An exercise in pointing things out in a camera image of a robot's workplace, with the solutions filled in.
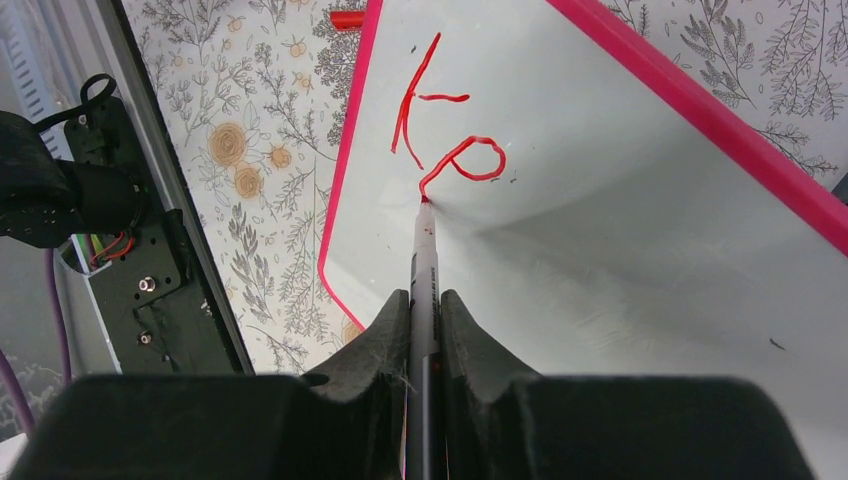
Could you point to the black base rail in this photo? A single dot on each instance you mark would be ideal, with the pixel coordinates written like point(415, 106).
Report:
point(156, 304)

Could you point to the red marker cap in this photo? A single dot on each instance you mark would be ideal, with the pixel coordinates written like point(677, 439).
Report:
point(347, 20)

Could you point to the silver red marker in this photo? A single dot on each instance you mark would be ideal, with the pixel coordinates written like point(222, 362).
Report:
point(425, 439)

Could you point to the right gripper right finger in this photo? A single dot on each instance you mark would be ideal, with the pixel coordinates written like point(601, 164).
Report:
point(505, 420)

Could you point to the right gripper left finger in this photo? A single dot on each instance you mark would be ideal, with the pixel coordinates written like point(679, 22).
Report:
point(343, 419)

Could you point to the pink framed whiteboard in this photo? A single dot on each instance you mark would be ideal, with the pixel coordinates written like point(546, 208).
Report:
point(597, 209)

